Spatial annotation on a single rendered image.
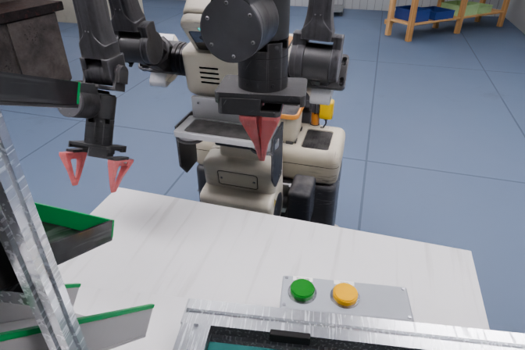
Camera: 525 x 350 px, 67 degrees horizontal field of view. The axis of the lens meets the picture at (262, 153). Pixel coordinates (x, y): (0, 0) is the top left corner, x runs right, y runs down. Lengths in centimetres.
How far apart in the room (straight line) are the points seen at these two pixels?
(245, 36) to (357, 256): 66
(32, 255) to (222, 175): 87
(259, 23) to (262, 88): 11
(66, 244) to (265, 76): 26
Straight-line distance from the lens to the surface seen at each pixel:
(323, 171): 138
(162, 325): 80
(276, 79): 44
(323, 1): 82
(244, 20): 35
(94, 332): 52
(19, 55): 434
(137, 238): 98
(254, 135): 47
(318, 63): 83
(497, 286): 227
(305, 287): 69
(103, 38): 88
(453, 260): 98
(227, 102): 45
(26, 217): 34
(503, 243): 253
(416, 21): 628
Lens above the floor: 149
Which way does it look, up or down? 31 degrees down
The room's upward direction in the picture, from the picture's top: straight up
